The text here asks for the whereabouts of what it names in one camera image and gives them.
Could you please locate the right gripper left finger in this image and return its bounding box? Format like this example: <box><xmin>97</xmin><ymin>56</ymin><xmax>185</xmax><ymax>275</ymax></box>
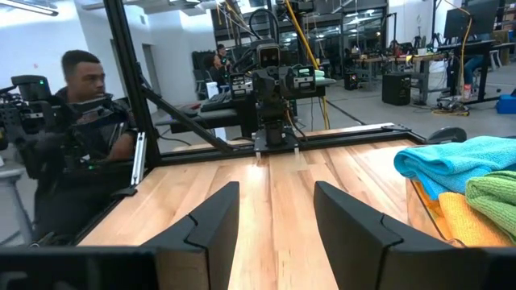
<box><xmin>140</xmin><ymin>180</ymin><xmax>241</xmax><ymax>290</ymax></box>

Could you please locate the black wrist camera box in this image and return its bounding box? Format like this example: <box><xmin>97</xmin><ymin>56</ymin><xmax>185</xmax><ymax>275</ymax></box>
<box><xmin>256</xmin><ymin>42</ymin><xmax>282</xmax><ymax>69</ymax></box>

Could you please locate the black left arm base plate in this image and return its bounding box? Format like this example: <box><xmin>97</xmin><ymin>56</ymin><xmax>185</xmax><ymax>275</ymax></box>
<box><xmin>252</xmin><ymin>127</ymin><xmax>302</xmax><ymax>154</ymax></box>

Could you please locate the green microfiber towel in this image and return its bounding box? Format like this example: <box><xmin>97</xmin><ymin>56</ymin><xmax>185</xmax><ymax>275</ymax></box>
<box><xmin>464</xmin><ymin>171</ymin><xmax>516</xmax><ymax>245</ymax></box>

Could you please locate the black monitor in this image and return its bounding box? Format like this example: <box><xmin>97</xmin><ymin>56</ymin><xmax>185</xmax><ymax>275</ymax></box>
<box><xmin>443</xmin><ymin>0</ymin><xmax>501</xmax><ymax>40</ymax></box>

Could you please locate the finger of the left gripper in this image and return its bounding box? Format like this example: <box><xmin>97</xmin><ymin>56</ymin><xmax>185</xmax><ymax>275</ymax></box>
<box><xmin>252</xmin><ymin>70</ymin><xmax>278</xmax><ymax>102</ymax></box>
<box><xmin>277</xmin><ymin>66</ymin><xmax>295</xmax><ymax>101</ymax></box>

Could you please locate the yellow hose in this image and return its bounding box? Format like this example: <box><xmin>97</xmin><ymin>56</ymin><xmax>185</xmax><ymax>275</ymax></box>
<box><xmin>281</xmin><ymin>0</ymin><xmax>332</xmax><ymax>131</ymax></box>

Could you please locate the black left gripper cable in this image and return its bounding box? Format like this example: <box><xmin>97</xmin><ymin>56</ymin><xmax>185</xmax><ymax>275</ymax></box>
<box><xmin>248</xmin><ymin>7</ymin><xmax>281</xmax><ymax>45</ymax></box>

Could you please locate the blue container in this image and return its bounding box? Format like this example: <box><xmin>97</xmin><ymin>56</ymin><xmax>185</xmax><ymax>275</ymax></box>
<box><xmin>494</xmin><ymin>93</ymin><xmax>516</xmax><ymax>115</ymax></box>

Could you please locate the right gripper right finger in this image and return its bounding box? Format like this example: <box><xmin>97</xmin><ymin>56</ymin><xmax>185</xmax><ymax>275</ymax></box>
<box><xmin>313</xmin><ymin>180</ymin><xmax>455</xmax><ymax>290</ymax></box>

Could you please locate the black aluminium table frame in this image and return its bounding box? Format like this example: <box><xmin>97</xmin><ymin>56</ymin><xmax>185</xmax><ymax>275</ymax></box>
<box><xmin>76</xmin><ymin>0</ymin><xmax>428</xmax><ymax>247</ymax></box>

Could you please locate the silver bracket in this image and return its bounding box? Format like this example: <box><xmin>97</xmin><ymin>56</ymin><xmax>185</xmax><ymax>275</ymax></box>
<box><xmin>131</xmin><ymin>131</ymin><xmax>148</xmax><ymax>186</ymax></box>

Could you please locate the person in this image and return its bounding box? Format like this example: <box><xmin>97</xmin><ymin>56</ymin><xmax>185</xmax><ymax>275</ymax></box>
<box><xmin>31</xmin><ymin>49</ymin><xmax>140</xmax><ymax>245</ymax></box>
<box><xmin>215</xmin><ymin>43</ymin><xmax>231</xmax><ymax>73</ymax></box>
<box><xmin>462</xmin><ymin>54</ymin><xmax>485</xmax><ymax>86</ymax></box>
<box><xmin>202</xmin><ymin>53</ymin><xmax>229</xmax><ymax>88</ymax></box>

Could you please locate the long wooden workbench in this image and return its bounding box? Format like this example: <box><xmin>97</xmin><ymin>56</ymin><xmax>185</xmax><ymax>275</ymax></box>
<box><xmin>354</xmin><ymin>39</ymin><xmax>516</xmax><ymax>106</ymax></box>

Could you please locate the black side table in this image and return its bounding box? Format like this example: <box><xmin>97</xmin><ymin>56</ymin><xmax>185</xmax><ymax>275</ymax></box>
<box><xmin>155</xmin><ymin>76</ymin><xmax>338</xmax><ymax>140</ymax></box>

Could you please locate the black floor speaker box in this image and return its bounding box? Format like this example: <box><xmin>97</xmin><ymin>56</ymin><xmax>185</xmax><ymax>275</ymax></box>
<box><xmin>381</xmin><ymin>72</ymin><xmax>413</xmax><ymax>107</ymax></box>

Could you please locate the blue microfiber towel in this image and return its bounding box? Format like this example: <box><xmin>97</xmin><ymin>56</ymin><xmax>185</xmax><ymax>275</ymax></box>
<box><xmin>393</xmin><ymin>135</ymin><xmax>516</xmax><ymax>201</ymax></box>

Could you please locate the yellow hanging cord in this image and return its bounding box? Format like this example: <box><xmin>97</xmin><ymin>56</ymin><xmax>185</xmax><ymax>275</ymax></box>
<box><xmin>458</xmin><ymin>15</ymin><xmax>473</xmax><ymax>96</ymax></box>

